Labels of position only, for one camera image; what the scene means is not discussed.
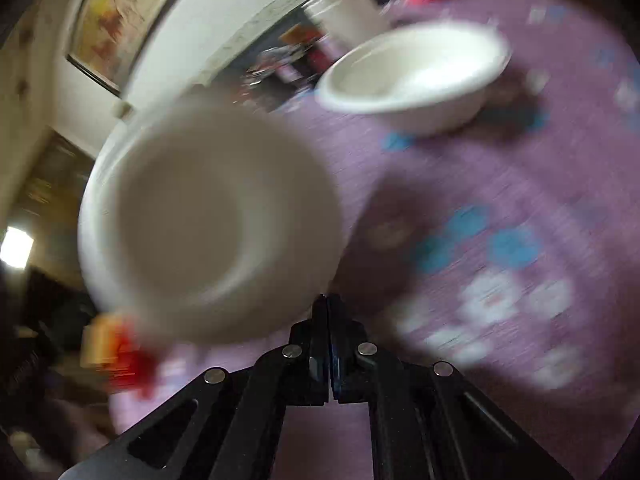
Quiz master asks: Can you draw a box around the white foam bowl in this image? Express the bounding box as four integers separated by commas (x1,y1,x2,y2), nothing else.
78,96,343,344
316,21,512,136

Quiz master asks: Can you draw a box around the red plate with sticker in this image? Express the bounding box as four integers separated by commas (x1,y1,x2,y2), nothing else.
79,313,158,399

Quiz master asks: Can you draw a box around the framed horse painting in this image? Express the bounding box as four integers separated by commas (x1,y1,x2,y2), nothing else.
66,0,176,96

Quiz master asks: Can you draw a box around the white plastic jar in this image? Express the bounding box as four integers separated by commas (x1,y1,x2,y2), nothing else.
303,0,392,49

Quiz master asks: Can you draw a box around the wooden glass door cabinet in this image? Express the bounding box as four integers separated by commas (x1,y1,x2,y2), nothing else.
1,130,94,297

